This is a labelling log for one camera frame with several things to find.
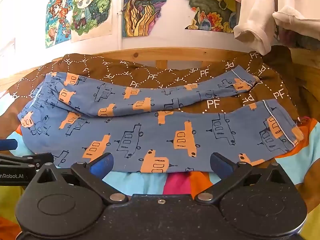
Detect blue patterned pajama pants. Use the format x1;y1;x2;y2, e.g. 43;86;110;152
18;66;304;173

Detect colorful patchwork bedsheet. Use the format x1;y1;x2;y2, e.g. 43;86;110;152
1;116;319;239

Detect brown PF patterned blanket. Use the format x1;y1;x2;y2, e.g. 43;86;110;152
1;46;310;139

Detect anime character poster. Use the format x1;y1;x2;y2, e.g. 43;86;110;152
45;0;112;48

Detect torn colourful art poster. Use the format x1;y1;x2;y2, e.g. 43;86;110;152
186;0;236;33

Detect hanging white garment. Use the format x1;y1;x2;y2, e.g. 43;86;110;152
233;0;319;55

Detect swirly colourful art poster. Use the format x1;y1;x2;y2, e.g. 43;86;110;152
122;0;167;37

